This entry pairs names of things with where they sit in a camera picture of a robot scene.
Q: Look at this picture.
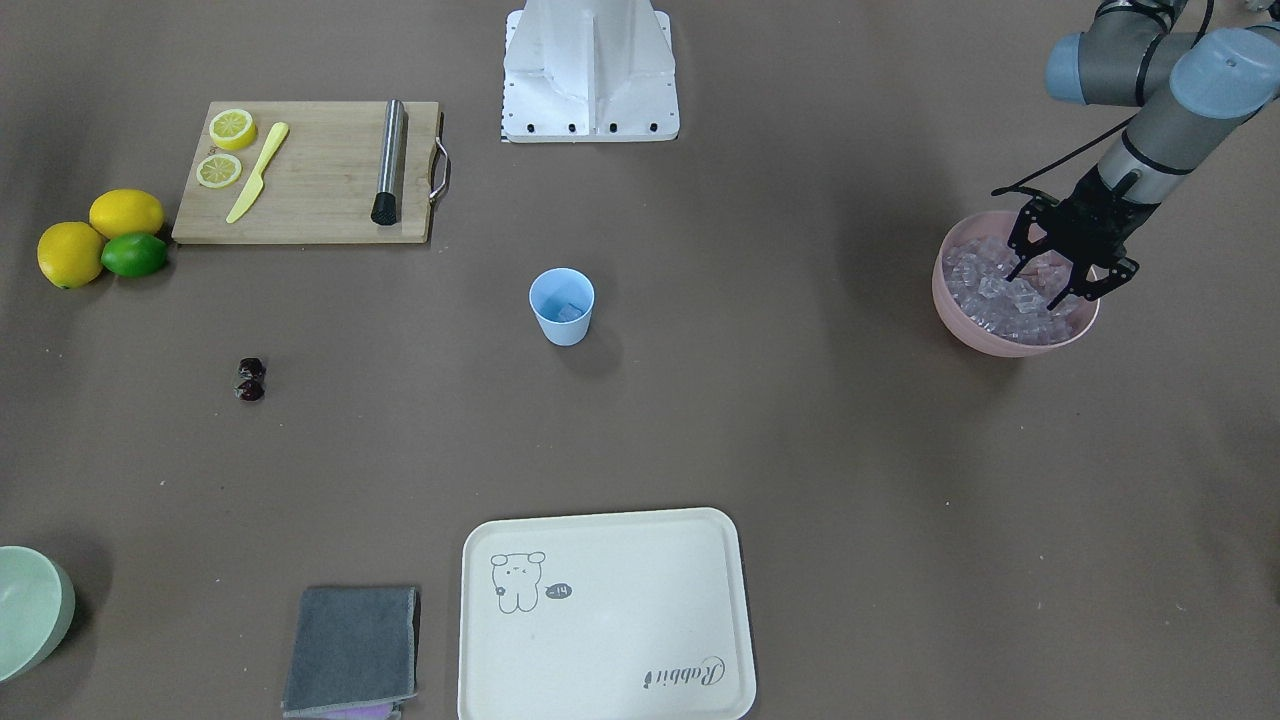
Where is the lemon half lower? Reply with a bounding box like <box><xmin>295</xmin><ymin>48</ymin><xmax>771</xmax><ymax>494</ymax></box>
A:
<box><xmin>195</xmin><ymin>152</ymin><xmax>243</xmax><ymax>190</ymax></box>

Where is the dark red cherry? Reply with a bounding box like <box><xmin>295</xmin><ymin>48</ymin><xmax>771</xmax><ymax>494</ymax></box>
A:
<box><xmin>234</xmin><ymin>378</ymin><xmax>265</xmax><ymax>402</ymax></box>
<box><xmin>237</xmin><ymin>357</ymin><xmax>266</xmax><ymax>382</ymax></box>

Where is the yellow lemon outer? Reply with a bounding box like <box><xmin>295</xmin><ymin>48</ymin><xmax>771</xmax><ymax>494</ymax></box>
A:
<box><xmin>37</xmin><ymin>222</ymin><xmax>106</xmax><ymax>290</ymax></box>

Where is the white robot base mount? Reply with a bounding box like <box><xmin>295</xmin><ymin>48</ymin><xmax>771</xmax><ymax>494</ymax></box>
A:
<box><xmin>500</xmin><ymin>1</ymin><xmax>681</xmax><ymax>143</ymax></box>

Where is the pink bowl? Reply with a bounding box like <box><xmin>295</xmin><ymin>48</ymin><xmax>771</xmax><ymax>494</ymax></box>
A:
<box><xmin>931</xmin><ymin>211</ymin><xmax>1100</xmax><ymax>357</ymax></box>

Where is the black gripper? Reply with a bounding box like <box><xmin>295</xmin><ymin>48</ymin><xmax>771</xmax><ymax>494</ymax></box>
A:
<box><xmin>1005</xmin><ymin>167</ymin><xmax>1151</xmax><ymax>311</ymax></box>

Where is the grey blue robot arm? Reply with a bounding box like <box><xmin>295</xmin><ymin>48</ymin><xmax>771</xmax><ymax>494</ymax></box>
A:
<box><xmin>1007</xmin><ymin>1</ymin><xmax>1279</xmax><ymax>301</ymax></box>

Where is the steel muddler black tip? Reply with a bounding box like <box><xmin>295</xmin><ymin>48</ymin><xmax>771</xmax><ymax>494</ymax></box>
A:
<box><xmin>370</xmin><ymin>99</ymin><xmax>408</xmax><ymax>227</ymax></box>

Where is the wooden cutting board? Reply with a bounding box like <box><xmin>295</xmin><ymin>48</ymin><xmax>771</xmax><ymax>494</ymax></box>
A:
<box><xmin>172</xmin><ymin>100</ymin><xmax>449</xmax><ymax>245</ymax></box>

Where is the cream rabbit tray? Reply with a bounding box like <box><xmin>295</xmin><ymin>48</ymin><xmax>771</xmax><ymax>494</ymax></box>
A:
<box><xmin>457</xmin><ymin>507</ymin><xmax>756</xmax><ymax>719</ymax></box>

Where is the clear ice cube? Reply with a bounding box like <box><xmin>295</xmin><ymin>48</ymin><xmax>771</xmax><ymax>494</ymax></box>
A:
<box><xmin>553</xmin><ymin>302</ymin><xmax>588</xmax><ymax>324</ymax></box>

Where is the yellow lemon near board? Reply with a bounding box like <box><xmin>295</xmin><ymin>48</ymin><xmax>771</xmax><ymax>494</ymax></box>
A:
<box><xmin>88</xmin><ymin>188</ymin><xmax>166</xmax><ymax>240</ymax></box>

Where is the grey folded cloth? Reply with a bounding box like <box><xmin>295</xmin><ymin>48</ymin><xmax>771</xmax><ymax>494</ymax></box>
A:
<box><xmin>282</xmin><ymin>585</ymin><xmax>419</xmax><ymax>719</ymax></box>

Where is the green lime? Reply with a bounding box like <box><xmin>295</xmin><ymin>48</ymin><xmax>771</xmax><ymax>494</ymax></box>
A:
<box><xmin>100</xmin><ymin>232</ymin><xmax>168</xmax><ymax>277</ymax></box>

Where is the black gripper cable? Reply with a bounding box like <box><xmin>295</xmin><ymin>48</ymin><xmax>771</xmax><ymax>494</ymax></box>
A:
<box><xmin>989</xmin><ymin>115</ymin><xmax>1137</xmax><ymax>199</ymax></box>

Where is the light blue cup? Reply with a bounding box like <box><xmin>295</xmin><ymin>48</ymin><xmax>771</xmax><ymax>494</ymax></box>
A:
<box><xmin>527</xmin><ymin>266</ymin><xmax>595</xmax><ymax>347</ymax></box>

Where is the mint green bowl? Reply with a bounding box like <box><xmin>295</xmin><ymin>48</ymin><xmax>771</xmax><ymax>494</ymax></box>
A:
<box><xmin>1</xmin><ymin>546</ymin><xmax>76</xmax><ymax>682</ymax></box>

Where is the lemon half upper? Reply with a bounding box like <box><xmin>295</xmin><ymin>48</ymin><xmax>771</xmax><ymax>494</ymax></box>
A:
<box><xmin>207</xmin><ymin>108</ymin><xmax>259</xmax><ymax>151</ymax></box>

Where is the yellow plastic knife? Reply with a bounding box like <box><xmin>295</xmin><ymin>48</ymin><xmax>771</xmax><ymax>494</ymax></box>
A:
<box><xmin>225</xmin><ymin>122</ymin><xmax>291</xmax><ymax>224</ymax></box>

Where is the lemon half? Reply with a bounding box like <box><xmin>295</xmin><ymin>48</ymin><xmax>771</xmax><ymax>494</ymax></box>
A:
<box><xmin>207</xmin><ymin>108</ymin><xmax>259</xmax><ymax>151</ymax></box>
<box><xmin>195</xmin><ymin>152</ymin><xmax>243</xmax><ymax>190</ymax></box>

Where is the pile of clear ice cubes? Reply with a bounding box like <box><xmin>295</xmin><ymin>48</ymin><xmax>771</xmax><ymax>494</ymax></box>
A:
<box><xmin>942</xmin><ymin>234</ymin><xmax>1091</xmax><ymax>346</ymax></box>

